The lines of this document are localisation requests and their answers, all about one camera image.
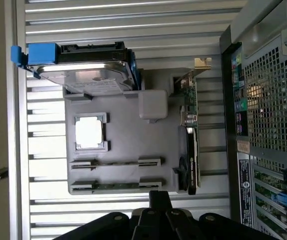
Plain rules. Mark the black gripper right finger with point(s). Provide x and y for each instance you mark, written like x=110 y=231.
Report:
x=176 y=220

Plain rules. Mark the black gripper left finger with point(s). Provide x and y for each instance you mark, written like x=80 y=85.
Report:
x=143 y=220

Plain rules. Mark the hard disk with blue caddy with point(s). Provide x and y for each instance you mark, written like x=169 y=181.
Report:
x=88 y=72

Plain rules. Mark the grey open PC case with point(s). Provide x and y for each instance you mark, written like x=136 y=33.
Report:
x=268 y=100

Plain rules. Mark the silver CPU chip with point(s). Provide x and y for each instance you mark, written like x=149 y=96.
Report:
x=88 y=132

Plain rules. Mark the black graphics card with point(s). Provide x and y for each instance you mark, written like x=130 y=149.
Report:
x=193 y=150

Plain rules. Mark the green RAM stick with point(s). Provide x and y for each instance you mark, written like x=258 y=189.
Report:
x=116 y=185
x=116 y=164

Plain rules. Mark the grey printed parts rack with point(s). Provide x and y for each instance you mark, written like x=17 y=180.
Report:
x=123 y=140

